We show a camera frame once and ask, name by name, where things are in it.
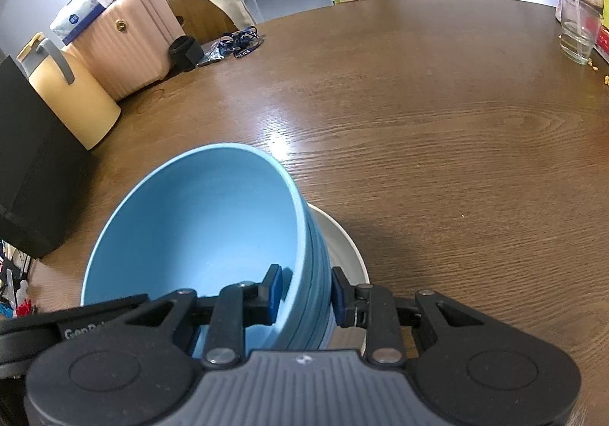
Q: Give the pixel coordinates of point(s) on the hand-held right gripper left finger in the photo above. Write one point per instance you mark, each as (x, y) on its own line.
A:
(272, 297)

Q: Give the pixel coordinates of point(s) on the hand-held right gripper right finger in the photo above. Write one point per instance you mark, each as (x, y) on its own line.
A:
(338, 297)

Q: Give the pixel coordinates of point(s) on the cream ribbed plate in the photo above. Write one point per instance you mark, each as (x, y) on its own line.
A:
(342, 240)

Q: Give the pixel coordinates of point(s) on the red spiky ornament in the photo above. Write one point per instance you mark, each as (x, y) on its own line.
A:
(24, 308)

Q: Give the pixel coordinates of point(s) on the black paper bag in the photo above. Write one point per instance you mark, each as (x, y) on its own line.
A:
(38, 169)

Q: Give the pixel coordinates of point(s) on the yellow thermos jug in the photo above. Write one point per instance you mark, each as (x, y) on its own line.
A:
(76, 107)

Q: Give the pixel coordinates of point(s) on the black cylinder cup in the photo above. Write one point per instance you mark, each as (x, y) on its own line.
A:
(185, 53)

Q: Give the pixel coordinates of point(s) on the pink suitcase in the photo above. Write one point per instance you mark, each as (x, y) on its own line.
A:
(133, 41)

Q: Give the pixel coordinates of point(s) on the white tissue pack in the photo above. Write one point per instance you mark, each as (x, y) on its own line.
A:
(78, 14)

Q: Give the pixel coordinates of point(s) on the clear drinking glass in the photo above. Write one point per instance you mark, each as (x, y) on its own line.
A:
(571, 45)

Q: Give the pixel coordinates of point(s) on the yellow snack crumbs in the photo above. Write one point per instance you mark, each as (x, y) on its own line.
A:
(606, 80)

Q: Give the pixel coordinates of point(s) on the small red box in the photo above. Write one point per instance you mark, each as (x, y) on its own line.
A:
(604, 41)

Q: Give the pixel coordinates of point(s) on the clear drinking straw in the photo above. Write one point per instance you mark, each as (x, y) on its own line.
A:
(579, 12)

